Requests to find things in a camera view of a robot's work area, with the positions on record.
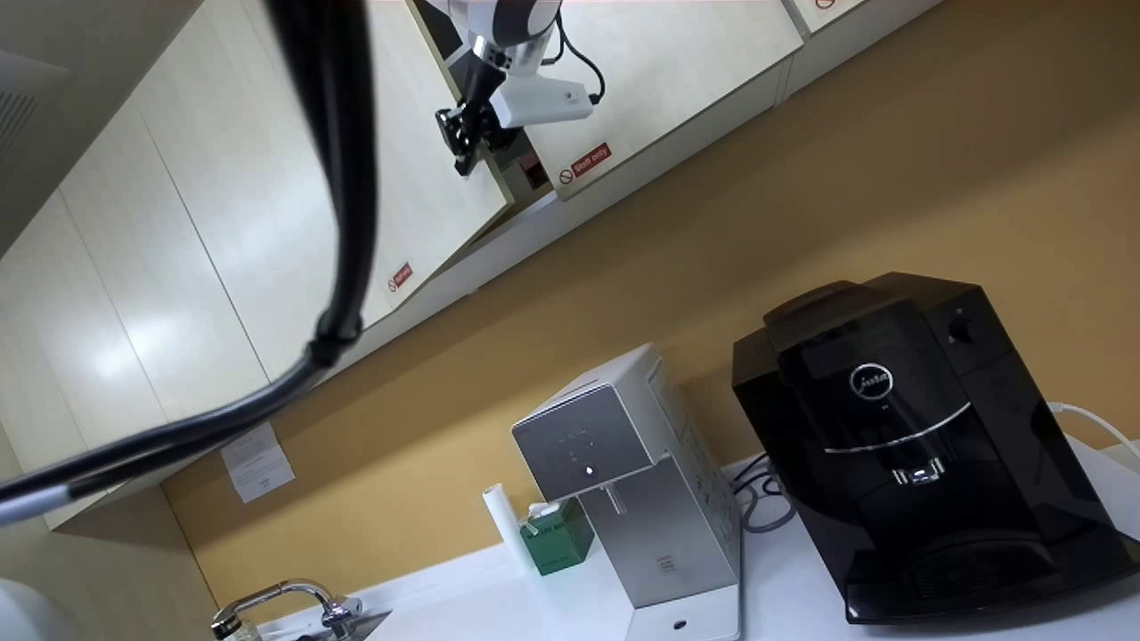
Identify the white paper wall note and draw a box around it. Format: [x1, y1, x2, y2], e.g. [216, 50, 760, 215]
[216, 421, 301, 504]

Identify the chrome sink faucet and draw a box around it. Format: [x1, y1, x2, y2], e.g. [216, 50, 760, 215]
[208, 574, 395, 641]

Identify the beige cabinet door red sticker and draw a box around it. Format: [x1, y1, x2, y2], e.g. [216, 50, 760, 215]
[515, 0, 817, 198]
[788, 0, 882, 40]

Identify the plain beige cabinet door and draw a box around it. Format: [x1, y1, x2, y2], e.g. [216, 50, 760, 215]
[56, 110, 273, 425]
[129, 0, 362, 382]
[0, 191, 173, 481]

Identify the black Jura coffee machine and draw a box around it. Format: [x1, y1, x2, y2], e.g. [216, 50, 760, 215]
[730, 269, 1140, 629]

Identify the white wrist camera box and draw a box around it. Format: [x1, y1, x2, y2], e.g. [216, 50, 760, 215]
[485, 59, 599, 130]

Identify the green tissue box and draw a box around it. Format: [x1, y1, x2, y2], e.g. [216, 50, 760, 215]
[519, 500, 599, 580]

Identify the white power cable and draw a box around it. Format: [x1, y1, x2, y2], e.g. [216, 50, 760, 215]
[1046, 397, 1140, 462]

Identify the upper cabinet carcass with shelves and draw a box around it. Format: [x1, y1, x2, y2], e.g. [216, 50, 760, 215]
[0, 0, 954, 530]

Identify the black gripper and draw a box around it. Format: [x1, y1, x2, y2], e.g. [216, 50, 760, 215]
[428, 32, 528, 183]

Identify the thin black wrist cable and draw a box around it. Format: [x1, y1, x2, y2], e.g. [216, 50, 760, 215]
[550, 7, 609, 105]

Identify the grey cable bundle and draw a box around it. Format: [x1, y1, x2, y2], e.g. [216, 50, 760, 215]
[724, 448, 813, 641]

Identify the white silver water dispenser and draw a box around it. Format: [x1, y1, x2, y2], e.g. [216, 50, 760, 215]
[510, 343, 750, 641]

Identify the white paper roll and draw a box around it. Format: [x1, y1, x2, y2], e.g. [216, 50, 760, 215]
[477, 481, 539, 580]

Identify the thick black cable hose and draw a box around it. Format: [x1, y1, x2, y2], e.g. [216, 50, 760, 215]
[0, 0, 383, 533]

